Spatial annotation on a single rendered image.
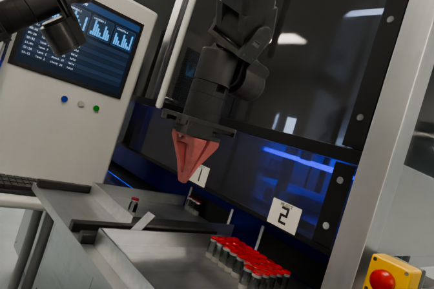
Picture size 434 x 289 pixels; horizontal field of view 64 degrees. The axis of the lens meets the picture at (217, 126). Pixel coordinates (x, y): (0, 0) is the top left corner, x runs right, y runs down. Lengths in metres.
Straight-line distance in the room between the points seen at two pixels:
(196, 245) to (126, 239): 0.19
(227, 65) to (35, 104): 0.94
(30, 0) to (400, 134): 0.74
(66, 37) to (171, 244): 0.49
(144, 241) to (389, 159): 0.52
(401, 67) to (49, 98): 1.08
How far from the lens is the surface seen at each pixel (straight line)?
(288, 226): 0.85
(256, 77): 0.57
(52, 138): 1.38
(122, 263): 0.64
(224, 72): 0.51
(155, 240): 0.80
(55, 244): 2.00
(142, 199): 1.16
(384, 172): 0.76
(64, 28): 0.77
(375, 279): 0.72
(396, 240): 0.90
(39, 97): 1.35
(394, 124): 0.77
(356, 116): 0.81
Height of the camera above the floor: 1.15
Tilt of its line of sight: 1 degrees up
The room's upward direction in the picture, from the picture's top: 18 degrees clockwise
